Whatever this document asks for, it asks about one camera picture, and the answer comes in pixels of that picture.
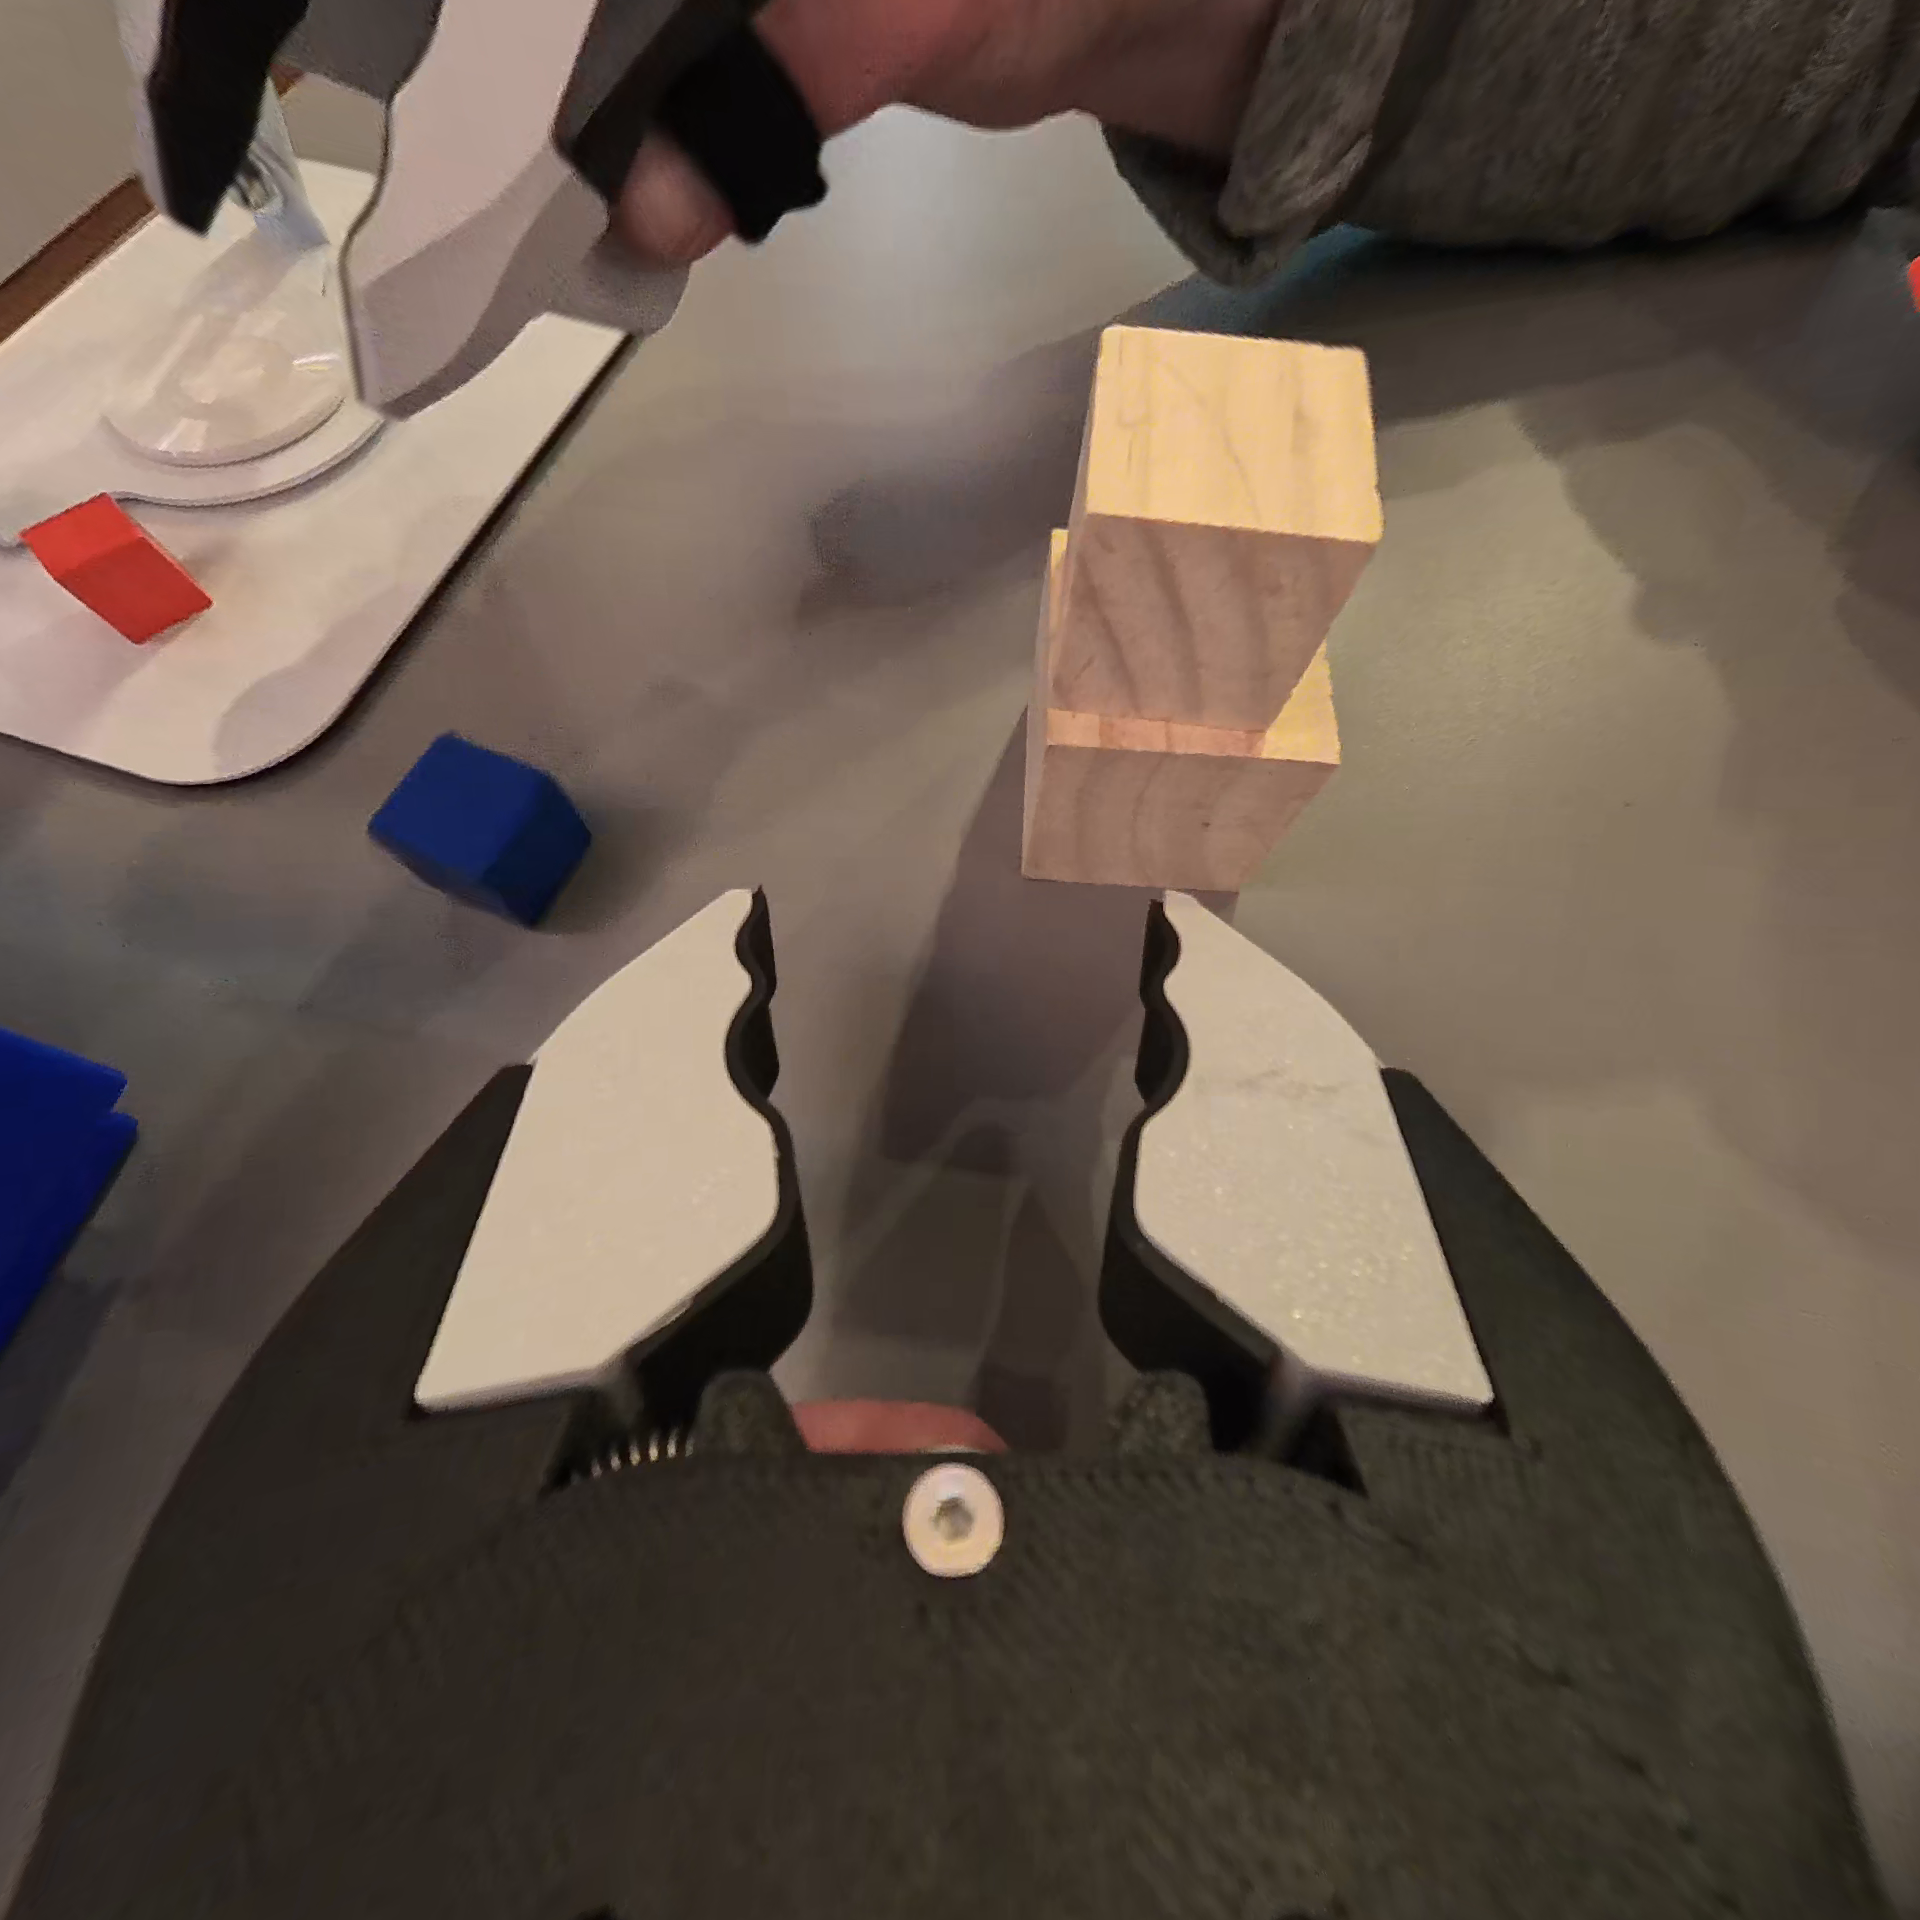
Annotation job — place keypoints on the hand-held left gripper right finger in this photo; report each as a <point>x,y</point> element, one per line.
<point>1304,1215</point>

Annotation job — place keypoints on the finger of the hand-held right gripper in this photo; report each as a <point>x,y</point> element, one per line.
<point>464,255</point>
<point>210,91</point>

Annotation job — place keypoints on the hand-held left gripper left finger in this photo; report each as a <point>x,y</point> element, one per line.
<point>614,1201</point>

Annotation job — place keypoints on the small blue wooden cube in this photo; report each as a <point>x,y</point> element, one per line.
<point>480,824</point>

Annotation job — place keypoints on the large plain wooden cube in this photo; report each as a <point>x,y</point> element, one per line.
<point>1215,524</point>
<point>1170,811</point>

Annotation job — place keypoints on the blue plastic bin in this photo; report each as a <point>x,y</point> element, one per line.
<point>44,1170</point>

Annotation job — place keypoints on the person's right forearm grey sleeve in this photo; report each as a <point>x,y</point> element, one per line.
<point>1574,120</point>

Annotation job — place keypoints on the person's right hand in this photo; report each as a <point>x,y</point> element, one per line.
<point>1020,53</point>

